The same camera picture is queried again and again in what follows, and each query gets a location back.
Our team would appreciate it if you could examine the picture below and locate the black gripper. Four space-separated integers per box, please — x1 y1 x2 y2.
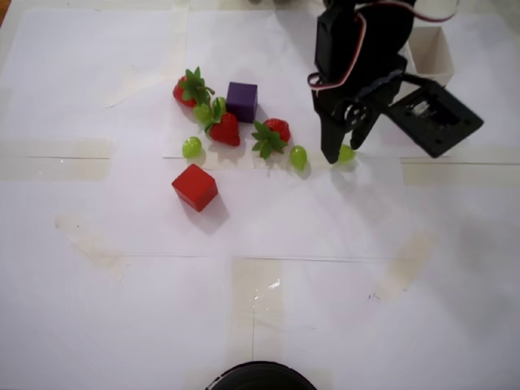
311 54 409 165

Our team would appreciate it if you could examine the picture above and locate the green plastic grape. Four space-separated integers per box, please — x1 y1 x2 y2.
289 145 309 171
193 103 212 125
181 136 203 159
336 144 358 164

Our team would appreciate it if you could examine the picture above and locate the purple wooden cube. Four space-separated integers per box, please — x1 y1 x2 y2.
225 81 259 124

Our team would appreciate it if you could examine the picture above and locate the red plastic strawberry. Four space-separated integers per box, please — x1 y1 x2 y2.
201 96 241 148
250 117 292 160
172 66 217 109

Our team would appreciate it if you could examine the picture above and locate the white and black cardboard box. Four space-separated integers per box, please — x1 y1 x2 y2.
407 26 455 87

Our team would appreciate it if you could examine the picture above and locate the translucent tape strip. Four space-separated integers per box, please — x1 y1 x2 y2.
371 231 438 301
103 63 171 109
232 258 284 354
54 210 132 285
0 139 114 182
401 160 520 187

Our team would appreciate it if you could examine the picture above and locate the red wooden cube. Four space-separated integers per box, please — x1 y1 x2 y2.
171 163 219 213

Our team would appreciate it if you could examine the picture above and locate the black round object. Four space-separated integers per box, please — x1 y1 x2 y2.
206 360 317 390

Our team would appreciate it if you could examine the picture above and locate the white red servo cable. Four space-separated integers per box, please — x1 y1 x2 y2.
408 0 460 24
306 10 369 91

